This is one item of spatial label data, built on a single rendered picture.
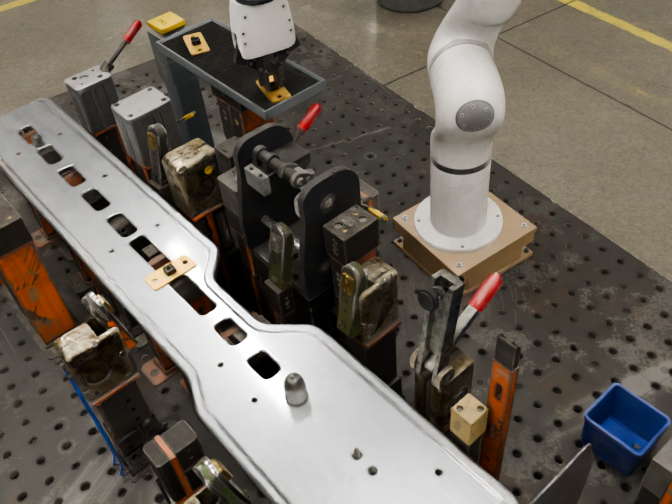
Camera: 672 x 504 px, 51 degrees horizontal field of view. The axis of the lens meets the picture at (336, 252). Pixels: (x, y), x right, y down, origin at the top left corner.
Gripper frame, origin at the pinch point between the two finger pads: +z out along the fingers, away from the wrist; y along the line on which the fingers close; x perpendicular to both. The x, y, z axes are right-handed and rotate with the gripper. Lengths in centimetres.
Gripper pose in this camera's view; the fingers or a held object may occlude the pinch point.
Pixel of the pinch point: (270, 76)
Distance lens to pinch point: 129.3
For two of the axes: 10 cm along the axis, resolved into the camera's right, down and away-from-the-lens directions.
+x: 4.4, 6.1, -6.6
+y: -9.0, 3.6, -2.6
